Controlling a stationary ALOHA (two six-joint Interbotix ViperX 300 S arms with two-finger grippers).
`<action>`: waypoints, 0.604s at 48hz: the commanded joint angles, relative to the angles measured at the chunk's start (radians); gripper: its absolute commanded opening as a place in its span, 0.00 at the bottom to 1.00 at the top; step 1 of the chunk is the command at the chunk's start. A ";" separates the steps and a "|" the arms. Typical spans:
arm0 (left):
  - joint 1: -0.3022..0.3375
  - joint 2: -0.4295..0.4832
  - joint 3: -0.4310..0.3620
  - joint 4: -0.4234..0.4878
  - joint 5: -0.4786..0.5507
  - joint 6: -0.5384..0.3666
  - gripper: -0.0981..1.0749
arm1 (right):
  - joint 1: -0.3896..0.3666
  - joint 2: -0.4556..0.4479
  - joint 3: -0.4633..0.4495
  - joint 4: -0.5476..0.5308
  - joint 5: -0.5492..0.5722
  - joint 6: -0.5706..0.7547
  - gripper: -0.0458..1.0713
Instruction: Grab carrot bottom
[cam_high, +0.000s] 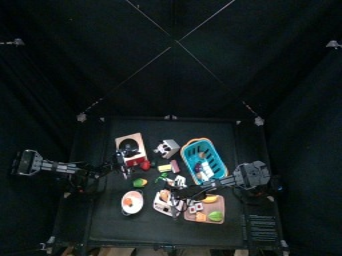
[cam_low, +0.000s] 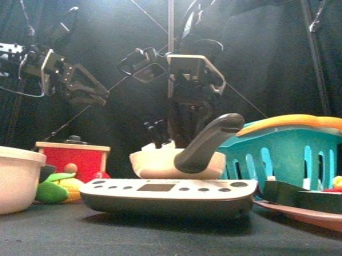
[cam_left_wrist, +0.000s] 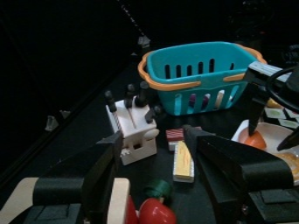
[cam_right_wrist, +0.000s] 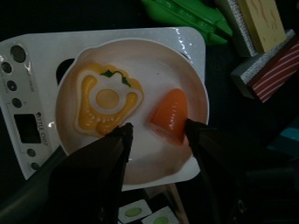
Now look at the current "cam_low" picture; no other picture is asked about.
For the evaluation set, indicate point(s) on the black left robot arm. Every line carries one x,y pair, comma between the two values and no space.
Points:
22,63

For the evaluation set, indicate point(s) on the black utensil in pot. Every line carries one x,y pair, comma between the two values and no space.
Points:
154,135
164,131

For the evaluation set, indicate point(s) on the black knob on red box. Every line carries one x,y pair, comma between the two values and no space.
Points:
76,139

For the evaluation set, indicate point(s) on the red wooden toy box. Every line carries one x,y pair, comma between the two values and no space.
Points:
81,160

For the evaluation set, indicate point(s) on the brown wooden ball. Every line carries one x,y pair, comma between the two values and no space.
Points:
70,167

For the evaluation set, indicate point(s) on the yellow orange toy banana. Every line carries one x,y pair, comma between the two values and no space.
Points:
295,120

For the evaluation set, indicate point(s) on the white digital kitchen scale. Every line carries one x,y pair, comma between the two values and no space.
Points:
169,196

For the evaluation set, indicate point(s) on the teal plastic basket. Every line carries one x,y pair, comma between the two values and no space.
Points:
285,156

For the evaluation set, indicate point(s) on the green yellow plush corn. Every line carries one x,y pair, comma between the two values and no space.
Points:
58,190

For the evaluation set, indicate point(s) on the white plastic bowl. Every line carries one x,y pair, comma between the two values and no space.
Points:
18,180

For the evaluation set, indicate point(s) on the dark green tray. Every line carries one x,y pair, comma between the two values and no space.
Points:
308,198

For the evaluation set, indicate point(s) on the yellow red toy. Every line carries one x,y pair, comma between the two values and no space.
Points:
337,184

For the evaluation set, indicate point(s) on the pink plate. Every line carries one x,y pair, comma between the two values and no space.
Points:
308,216

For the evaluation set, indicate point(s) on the grey vertical frame pole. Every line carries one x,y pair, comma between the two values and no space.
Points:
170,20

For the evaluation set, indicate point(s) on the dark vertical frame post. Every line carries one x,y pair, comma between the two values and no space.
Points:
319,73

